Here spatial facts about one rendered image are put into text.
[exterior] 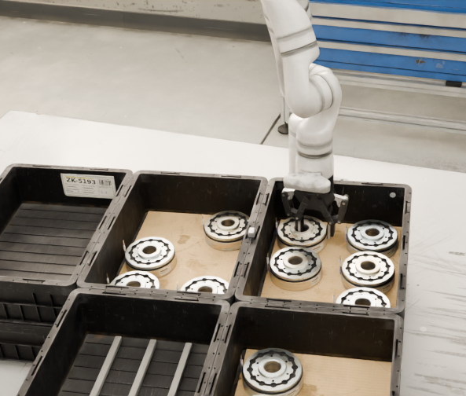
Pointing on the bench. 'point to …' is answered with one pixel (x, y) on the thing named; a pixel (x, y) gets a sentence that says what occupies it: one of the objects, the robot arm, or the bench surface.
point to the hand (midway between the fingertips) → (315, 229)
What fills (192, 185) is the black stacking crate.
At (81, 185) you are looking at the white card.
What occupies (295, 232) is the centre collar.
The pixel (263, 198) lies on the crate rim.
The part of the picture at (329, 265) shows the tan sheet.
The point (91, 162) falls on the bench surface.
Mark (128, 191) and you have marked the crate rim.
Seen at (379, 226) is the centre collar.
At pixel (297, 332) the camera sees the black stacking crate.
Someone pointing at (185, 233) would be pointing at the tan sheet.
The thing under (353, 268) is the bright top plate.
